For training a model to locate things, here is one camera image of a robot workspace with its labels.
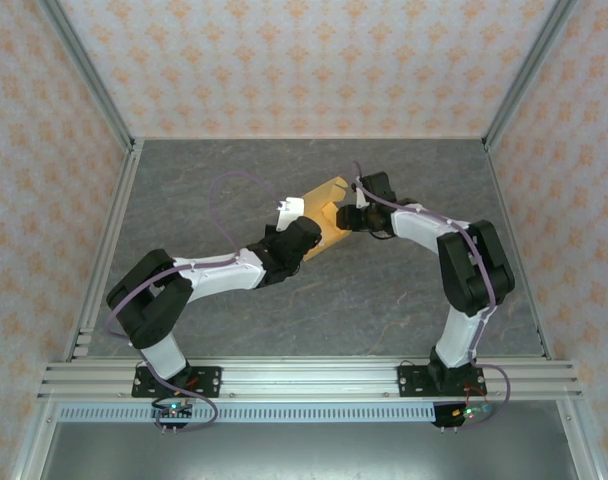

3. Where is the aluminium mounting rail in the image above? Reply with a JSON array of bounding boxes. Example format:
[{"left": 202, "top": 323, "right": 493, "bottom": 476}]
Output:
[{"left": 36, "top": 355, "right": 583, "bottom": 402}]

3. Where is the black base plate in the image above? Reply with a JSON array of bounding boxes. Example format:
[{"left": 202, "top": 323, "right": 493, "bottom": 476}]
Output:
[
  {"left": 397, "top": 363, "right": 486, "bottom": 399},
  {"left": 130, "top": 365, "right": 223, "bottom": 399}
]

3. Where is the left circuit board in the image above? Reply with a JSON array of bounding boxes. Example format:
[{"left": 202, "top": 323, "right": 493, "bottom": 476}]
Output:
[{"left": 151, "top": 399, "right": 194, "bottom": 419}]

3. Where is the grey metal panel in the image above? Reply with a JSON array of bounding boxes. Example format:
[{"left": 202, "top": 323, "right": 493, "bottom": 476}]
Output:
[{"left": 37, "top": 420, "right": 581, "bottom": 480}]

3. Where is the yellow cardboard paper box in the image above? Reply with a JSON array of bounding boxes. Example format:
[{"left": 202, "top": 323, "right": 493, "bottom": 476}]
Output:
[{"left": 296, "top": 174, "right": 358, "bottom": 263}]

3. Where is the aluminium table side rail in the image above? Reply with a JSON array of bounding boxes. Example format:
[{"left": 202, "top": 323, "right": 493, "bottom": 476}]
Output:
[
  {"left": 483, "top": 142, "right": 555, "bottom": 361},
  {"left": 62, "top": 139, "right": 145, "bottom": 362}
]

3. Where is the right circuit board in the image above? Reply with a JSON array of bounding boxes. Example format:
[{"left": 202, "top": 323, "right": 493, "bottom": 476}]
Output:
[{"left": 451, "top": 403, "right": 495, "bottom": 420}]

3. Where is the aluminium frame post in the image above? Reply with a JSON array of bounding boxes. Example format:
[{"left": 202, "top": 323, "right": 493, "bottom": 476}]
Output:
[
  {"left": 36, "top": 0, "right": 137, "bottom": 152},
  {"left": 482, "top": 0, "right": 583, "bottom": 152}
]

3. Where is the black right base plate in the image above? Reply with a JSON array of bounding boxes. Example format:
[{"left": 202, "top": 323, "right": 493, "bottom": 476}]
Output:
[{"left": 397, "top": 363, "right": 486, "bottom": 399}]

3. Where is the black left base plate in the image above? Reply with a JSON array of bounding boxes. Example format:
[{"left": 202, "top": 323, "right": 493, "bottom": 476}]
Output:
[{"left": 130, "top": 365, "right": 223, "bottom": 399}]

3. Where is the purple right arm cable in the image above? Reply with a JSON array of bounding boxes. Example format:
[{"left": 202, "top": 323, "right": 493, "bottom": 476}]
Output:
[{"left": 351, "top": 160, "right": 511, "bottom": 431}]

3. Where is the slotted grey cable duct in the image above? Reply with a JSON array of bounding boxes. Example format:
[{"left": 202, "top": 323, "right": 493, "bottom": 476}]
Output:
[{"left": 58, "top": 403, "right": 438, "bottom": 424}]

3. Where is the circuit board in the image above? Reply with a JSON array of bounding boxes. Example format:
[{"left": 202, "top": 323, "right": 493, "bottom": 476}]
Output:
[
  {"left": 151, "top": 399, "right": 194, "bottom": 419},
  {"left": 451, "top": 403, "right": 495, "bottom": 420}
]

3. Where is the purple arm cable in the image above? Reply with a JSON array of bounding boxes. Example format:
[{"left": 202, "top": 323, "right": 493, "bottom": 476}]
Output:
[
  {"left": 106, "top": 170, "right": 281, "bottom": 432},
  {"left": 351, "top": 160, "right": 511, "bottom": 431}
]

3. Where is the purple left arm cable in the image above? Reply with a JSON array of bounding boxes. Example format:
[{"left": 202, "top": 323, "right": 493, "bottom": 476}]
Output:
[{"left": 106, "top": 170, "right": 281, "bottom": 432}]

